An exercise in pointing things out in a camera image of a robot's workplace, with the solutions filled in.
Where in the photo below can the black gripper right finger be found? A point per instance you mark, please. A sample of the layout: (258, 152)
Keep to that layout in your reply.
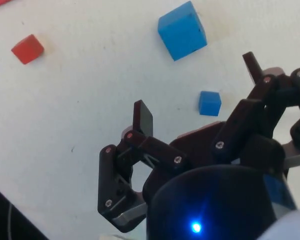
(247, 120)

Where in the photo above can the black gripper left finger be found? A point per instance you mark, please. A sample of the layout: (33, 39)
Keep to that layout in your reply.
(107, 175)

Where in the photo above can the large blue cube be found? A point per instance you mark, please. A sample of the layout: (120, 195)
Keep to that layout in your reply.
(181, 32)

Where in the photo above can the small blue cube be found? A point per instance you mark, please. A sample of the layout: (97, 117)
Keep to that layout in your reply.
(208, 103)

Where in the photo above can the small red cube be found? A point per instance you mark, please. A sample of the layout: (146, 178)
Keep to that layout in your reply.
(27, 49)

